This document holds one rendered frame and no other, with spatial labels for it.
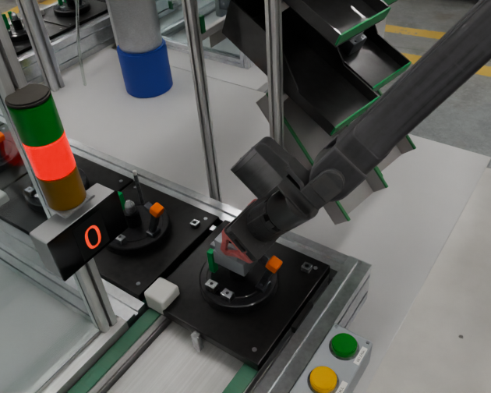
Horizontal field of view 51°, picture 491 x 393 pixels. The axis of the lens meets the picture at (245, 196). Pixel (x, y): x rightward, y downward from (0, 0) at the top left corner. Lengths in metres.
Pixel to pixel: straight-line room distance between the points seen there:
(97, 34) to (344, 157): 1.56
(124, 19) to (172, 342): 1.01
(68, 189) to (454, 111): 2.86
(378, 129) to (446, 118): 2.60
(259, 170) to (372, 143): 0.15
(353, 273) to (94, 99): 1.11
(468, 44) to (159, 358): 0.67
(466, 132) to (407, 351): 2.27
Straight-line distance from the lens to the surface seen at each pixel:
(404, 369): 0.99
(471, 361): 1.03
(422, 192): 1.31
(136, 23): 1.63
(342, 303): 0.92
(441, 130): 3.14
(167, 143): 1.49
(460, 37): 0.65
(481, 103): 3.45
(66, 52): 2.03
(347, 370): 0.85
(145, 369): 0.93
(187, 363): 0.92
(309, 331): 0.89
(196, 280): 0.95
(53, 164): 0.66
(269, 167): 0.69
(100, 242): 0.75
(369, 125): 0.66
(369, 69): 1.06
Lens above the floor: 1.69
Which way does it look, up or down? 41 degrees down
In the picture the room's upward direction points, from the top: 5 degrees counter-clockwise
